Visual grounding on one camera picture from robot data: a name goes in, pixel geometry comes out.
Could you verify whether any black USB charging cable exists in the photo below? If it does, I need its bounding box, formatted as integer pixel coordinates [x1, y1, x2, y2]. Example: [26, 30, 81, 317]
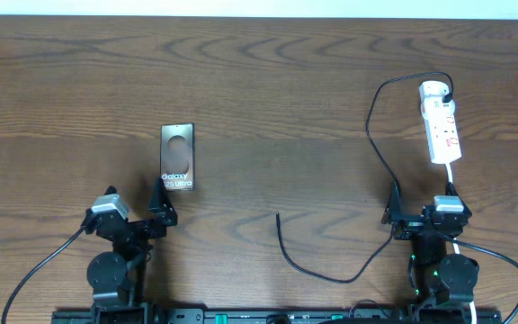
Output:
[275, 71, 455, 284]

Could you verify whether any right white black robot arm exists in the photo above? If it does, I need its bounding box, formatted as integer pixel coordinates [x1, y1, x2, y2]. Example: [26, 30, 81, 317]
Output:
[381, 183, 479, 323]

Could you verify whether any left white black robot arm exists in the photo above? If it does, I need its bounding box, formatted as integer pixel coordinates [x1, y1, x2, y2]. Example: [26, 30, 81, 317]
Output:
[82, 179, 178, 323]

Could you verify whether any white charger plug adapter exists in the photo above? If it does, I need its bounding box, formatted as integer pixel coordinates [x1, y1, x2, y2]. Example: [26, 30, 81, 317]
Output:
[419, 80, 450, 101]

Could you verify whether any white power strip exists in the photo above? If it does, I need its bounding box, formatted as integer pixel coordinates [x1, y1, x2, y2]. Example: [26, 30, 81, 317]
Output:
[421, 96, 461, 165]

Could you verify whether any white power strip cord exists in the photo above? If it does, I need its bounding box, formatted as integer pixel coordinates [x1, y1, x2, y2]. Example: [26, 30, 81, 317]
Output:
[444, 162, 478, 324]

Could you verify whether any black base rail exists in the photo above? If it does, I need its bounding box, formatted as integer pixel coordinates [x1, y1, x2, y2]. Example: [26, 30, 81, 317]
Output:
[51, 307, 503, 324]

